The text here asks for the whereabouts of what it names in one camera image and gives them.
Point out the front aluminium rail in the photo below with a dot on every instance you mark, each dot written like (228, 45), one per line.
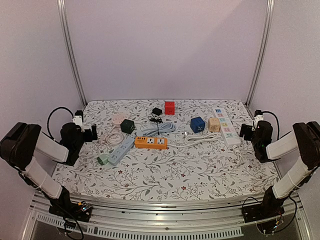
(172, 220)

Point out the beige cube socket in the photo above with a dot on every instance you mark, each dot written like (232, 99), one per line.
(213, 125)

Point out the floral table mat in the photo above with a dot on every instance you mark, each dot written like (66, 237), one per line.
(205, 171)

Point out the right aluminium frame post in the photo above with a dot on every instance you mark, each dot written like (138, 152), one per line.
(262, 51)

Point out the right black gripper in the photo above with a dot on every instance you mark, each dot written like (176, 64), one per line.
(247, 132)

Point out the white multicolour power strip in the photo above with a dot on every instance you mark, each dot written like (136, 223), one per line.
(228, 132)

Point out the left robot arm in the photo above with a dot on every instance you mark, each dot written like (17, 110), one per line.
(18, 149)

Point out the red cube socket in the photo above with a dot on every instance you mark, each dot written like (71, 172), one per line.
(169, 107)

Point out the pink round power strip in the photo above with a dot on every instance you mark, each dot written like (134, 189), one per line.
(114, 136)

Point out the blue cube socket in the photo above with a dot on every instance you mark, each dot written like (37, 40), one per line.
(197, 124)

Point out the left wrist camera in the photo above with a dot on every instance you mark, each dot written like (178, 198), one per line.
(78, 119)

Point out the green plug adapter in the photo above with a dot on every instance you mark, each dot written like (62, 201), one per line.
(103, 159)

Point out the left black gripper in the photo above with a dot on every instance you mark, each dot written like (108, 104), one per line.
(89, 137)

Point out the orange power strip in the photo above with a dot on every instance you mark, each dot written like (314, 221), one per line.
(144, 142)

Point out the aluminium frame post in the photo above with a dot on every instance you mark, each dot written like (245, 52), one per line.
(262, 51)
(62, 11)

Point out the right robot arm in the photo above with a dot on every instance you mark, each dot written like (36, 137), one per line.
(305, 137)

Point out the black power adapter with cable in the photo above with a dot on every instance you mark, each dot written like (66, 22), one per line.
(155, 117)

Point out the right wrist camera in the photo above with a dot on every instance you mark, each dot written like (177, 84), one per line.
(258, 116)

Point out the dark green cube socket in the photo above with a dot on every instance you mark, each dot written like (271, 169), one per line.
(127, 126)

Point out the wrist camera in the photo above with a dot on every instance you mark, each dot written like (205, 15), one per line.
(78, 119)
(258, 116)

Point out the light blue power strip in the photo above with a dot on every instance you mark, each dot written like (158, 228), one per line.
(120, 152)

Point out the left aluminium frame post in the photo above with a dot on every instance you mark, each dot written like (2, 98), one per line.
(62, 11)

